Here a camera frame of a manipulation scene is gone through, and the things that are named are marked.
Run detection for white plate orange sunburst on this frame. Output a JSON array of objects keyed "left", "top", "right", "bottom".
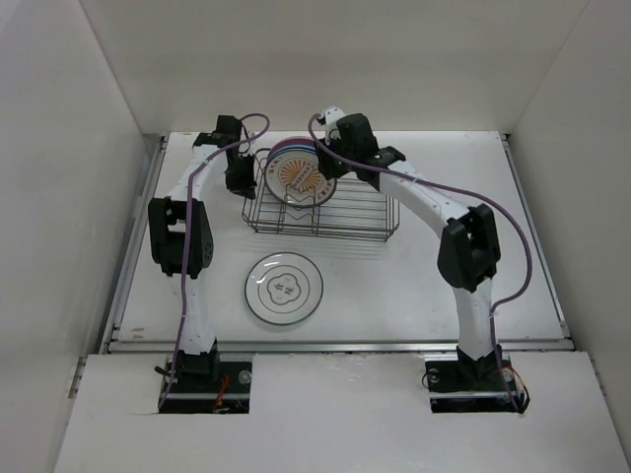
[{"left": 263, "top": 149, "right": 337, "bottom": 208}]

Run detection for grey wire dish rack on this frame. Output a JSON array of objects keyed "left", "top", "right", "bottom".
[{"left": 242, "top": 151, "right": 400, "bottom": 241}]

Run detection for white plate flower outline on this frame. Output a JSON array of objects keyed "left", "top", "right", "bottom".
[{"left": 244, "top": 252, "right": 324, "bottom": 315}]

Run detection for green rimmed white plate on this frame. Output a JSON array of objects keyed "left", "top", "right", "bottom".
[{"left": 253, "top": 311, "right": 312, "bottom": 327}]

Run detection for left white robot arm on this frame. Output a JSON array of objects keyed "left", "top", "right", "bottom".
[{"left": 148, "top": 113, "right": 260, "bottom": 391}]

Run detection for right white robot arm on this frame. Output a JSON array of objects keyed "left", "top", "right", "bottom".
[{"left": 308, "top": 107, "right": 501, "bottom": 388}]

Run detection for blue plate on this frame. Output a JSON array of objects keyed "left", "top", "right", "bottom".
[{"left": 269, "top": 137, "right": 316, "bottom": 156}]

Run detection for pink plate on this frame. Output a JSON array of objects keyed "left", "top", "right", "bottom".
[{"left": 272, "top": 136, "right": 316, "bottom": 149}]

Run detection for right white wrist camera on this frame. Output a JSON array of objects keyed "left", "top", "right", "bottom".
[{"left": 316, "top": 106, "right": 346, "bottom": 145}]

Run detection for front aluminium rail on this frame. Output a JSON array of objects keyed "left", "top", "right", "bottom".
[{"left": 105, "top": 338, "right": 575, "bottom": 354}]

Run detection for right aluminium side rail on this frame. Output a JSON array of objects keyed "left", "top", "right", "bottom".
[{"left": 500, "top": 133, "right": 574, "bottom": 350}]

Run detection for aluminium side rail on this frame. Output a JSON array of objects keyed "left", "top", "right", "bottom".
[
  {"left": 94, "top": 134, "right": 169, "bottom": 354},
  {"left": 500, "top": 133, "right": 574, "bottom": 350}
]

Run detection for left aluminium side rail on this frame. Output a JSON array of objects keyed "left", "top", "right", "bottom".
[{"left": 94, "top": 134, "right": 169, "bottom": 354}]

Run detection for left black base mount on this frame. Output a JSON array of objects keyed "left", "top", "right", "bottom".
[{"left": 155, "top": 351, "right": 252, "bottom": 415}]

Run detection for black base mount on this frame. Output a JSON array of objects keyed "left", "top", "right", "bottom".
[
  {"left": 155, "top": 351, "right": 252, "bottom": 415},
  {"left": 422, "top": 353, "right": 530, "bottom": 414}
]

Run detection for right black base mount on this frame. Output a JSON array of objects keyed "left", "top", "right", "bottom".
[{"left": 422, "top": 353, "right": 530, "bottom": 414}]

